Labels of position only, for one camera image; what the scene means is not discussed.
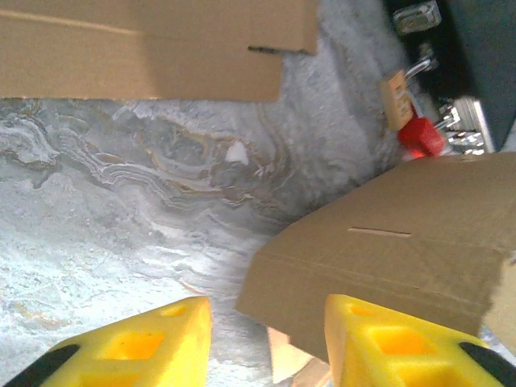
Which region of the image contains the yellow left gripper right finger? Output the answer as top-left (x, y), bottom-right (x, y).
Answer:
top-left (324, 293), bottom-right (516, 387)

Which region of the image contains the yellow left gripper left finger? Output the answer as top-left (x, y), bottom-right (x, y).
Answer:
top-left (0, 296), bottom-right (213, 387)

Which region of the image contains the brown cardboard box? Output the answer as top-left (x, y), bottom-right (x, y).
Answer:
top-left (235, 152), bottom-right (516, 386)

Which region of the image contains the cardboard sheet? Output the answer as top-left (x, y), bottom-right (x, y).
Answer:
top-left (0, 0), bottom-right (319, 102)

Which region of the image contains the red padlock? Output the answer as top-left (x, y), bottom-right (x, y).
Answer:
top-left (397, 115), bottom-right (456, 159)

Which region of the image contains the brass padlock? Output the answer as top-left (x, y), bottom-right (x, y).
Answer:
top-left (378, 56), bottom-right (439, 131)

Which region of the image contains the black case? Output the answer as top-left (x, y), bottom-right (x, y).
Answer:
top-left (382, 0), bottom-right (516, 156)

